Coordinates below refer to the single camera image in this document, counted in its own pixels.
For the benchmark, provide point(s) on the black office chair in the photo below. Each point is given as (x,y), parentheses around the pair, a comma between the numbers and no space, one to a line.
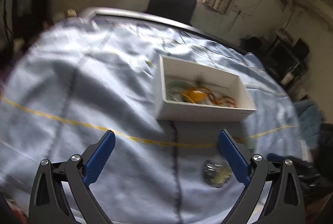
(177,10)

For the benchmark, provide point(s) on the light blue bed sheet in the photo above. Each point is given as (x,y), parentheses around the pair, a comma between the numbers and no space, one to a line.
(81,79)

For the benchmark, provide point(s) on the cluttered dark shelf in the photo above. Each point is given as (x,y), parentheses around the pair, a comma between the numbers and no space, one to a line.
(284,60)

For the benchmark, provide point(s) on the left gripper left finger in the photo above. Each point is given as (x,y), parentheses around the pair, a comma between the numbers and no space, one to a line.
(96,156)

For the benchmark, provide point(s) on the dark bed frame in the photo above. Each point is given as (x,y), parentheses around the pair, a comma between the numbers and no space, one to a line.
(91,12)

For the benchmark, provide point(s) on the amber oval pendant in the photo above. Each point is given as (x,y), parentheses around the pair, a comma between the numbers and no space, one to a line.
(196,96)

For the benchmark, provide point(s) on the white cardboard box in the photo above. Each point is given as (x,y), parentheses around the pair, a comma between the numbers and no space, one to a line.
(227,98)

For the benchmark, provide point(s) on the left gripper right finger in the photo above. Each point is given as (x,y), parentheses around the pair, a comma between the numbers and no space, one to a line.
(237,162)

